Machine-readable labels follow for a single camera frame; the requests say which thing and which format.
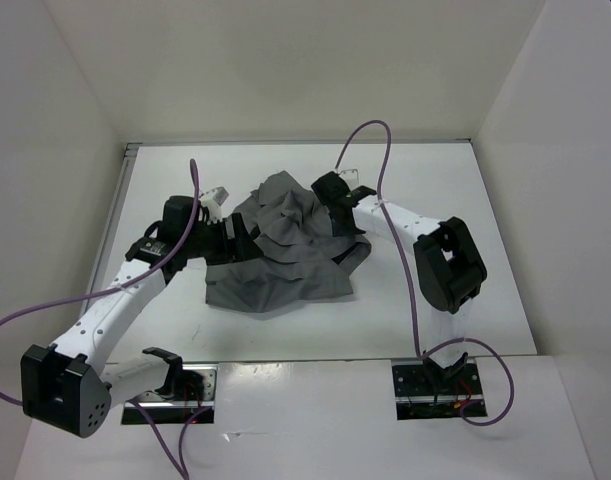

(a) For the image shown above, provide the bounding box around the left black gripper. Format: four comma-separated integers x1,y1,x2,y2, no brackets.
183,212,263,265

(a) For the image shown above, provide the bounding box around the grey pleated skirt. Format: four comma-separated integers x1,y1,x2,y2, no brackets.
205,171,372,314

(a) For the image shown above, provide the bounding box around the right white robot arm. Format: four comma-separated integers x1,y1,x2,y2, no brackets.
311,169,487,393

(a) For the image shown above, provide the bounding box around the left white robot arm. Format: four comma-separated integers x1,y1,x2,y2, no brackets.
20,187,262,438

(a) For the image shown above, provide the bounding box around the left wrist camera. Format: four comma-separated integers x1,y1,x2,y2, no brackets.
200,186,229,210

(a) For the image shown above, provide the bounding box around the aluminium table edge rail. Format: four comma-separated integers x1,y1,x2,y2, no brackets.
86,142,141,293

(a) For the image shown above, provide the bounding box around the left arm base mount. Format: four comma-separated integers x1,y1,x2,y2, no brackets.
136,363,218,425

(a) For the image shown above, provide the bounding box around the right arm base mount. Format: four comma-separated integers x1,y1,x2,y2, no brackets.
391,359,487,421

